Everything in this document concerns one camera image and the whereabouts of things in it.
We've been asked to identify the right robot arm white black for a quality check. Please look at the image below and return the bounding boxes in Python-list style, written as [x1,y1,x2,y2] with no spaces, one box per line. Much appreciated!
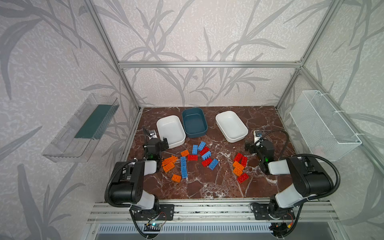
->
[245,140,341,220]

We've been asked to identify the left controller board with wires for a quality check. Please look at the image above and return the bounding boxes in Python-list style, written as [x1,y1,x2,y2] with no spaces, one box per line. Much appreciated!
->
[143,221,166,233]

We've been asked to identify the blue long brick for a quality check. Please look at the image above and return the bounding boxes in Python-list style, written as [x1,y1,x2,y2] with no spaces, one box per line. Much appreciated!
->
[180,157,187,168]
[181,166,188,179]

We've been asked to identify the left white plastic bin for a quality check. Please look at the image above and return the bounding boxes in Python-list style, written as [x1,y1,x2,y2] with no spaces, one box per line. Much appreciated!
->
[157,115,186,149]

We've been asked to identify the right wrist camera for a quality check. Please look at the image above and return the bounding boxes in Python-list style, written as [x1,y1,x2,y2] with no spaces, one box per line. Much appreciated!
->
[253,130,263,146]

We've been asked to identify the white plastic bin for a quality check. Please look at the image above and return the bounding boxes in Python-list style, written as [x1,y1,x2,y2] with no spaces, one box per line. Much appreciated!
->
[215,111,249,143]
[157,115,186,149]

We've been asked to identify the orange brick right lower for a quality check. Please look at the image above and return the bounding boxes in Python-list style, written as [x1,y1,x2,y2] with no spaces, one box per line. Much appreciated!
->
[233,168,243,177]

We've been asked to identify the orange brick right upper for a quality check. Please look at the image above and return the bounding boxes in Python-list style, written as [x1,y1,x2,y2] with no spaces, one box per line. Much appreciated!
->
[233,161,245,172]

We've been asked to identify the right controller board with wires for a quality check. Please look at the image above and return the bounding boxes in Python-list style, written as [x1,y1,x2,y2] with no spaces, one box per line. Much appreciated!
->
[270,222,295,236]

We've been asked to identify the red brick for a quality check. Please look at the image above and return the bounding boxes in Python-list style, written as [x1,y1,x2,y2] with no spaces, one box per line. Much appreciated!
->
[237,173,249,184]
[199,147,210,156]
[234,153,243,163]
[187,155,198,161]
[241,156,248,168]
[202,158,213,167]

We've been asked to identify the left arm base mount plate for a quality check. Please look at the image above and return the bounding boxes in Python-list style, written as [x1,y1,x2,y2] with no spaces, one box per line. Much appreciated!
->
[134,204,175,221]

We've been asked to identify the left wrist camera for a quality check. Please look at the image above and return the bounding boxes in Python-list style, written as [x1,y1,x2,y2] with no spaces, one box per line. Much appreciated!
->
[143,128,158,140]

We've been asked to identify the controller board with wires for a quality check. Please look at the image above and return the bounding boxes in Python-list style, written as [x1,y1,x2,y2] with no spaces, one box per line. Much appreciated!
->
[270,222,295,236]
[143,221,166,233]

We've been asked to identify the teal plastic bin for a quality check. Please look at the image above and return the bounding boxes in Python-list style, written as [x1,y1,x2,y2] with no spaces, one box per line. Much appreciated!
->
[182,108,208,139]

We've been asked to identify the right white plastic bin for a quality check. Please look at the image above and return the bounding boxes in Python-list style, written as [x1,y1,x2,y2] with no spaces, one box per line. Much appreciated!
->
[215,111,249,143]

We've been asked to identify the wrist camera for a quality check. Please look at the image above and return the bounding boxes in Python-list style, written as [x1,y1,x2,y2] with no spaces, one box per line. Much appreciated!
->
[253,130,263,146]
[143,128,158,140]

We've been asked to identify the orange brick front left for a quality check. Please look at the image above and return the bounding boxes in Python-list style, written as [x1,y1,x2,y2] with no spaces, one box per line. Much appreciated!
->
[172,174,182,183]

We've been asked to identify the white wire mesh basket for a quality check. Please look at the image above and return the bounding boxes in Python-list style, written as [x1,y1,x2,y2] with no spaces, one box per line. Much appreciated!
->
[290,90,362,162]

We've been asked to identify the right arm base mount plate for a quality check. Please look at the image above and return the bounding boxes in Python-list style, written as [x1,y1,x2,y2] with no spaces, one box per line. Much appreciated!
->
[250,203,296,221]

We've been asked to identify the orange hinged plate bricks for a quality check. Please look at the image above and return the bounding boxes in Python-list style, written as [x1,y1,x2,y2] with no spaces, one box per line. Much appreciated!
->
[162,156,179,173]

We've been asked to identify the orange brick small square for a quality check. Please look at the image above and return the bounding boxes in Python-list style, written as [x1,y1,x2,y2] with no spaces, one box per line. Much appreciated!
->
[181,150,190,157]

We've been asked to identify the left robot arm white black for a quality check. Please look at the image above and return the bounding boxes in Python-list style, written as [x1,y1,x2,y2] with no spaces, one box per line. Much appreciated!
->
[105,138,169,214]

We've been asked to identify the aluminium front rail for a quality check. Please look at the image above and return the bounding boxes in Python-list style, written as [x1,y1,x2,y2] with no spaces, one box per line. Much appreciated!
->
[87,198,340,224]

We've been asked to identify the clear plastic wall tray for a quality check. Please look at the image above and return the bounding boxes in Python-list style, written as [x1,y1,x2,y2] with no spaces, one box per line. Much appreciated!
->
[42,94,120,163]

